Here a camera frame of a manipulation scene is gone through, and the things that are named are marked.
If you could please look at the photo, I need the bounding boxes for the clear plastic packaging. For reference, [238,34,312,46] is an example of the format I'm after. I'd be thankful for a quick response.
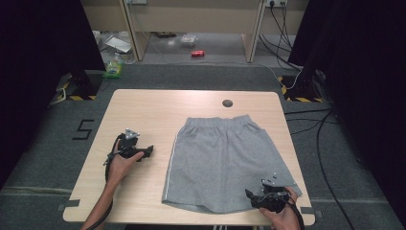
[179,34,199,48]

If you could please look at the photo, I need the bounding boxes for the person's right hand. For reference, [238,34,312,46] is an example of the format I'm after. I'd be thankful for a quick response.
[259,186,303,230]

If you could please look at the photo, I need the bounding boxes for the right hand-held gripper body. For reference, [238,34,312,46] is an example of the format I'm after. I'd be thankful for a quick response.
[259,173,291,215]

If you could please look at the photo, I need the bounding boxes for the black curtain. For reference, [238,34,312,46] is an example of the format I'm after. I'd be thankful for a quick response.
[287,0,406,219]
[0,0,106,190]

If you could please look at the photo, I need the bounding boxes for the person's left hand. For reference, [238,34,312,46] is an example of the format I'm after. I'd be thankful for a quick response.
[107,141,146,187]

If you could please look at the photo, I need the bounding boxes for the white floor cable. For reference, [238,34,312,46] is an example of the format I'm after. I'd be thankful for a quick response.
[253,60,304,91]

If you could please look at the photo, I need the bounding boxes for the white plastic bag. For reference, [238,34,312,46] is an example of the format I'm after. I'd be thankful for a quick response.
[93,30,137,65]

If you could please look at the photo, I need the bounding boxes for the green packet on floor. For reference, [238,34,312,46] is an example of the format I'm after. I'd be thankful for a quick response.
[102,52,124,80]

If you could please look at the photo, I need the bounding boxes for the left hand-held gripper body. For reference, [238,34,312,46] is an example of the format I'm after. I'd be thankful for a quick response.
[115,127,146,160]

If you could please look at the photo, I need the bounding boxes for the black power cables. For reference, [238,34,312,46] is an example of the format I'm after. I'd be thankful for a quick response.
[258,2,303,72]

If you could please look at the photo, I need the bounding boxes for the grey shorts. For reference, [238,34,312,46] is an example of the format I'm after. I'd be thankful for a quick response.
[161,114,303,215]

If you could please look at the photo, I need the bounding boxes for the right hand-held gripper cable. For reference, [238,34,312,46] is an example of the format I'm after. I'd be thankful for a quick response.
[280,193,306,230]

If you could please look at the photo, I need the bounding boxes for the black stand base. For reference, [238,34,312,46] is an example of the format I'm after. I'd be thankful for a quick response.
[277,70,326,104]
[56,71,103,102]

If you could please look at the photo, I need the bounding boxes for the long black floor cable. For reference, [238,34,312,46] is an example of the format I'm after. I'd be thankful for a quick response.
[315,108,356,230]

